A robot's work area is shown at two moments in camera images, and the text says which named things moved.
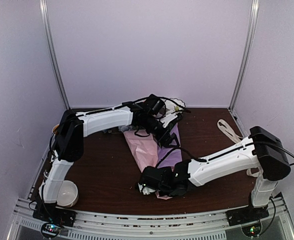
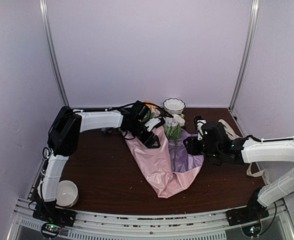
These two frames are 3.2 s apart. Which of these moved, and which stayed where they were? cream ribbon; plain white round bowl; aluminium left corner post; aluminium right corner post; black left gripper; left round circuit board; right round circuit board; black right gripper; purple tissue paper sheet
Moved: black right gripper; purple tissue paper sheet; black left gripper
Stayed: plain white round bowl; left round circuit board; cream ribbon; aluminium left corner post; right round circuit board; aluminium right corner post
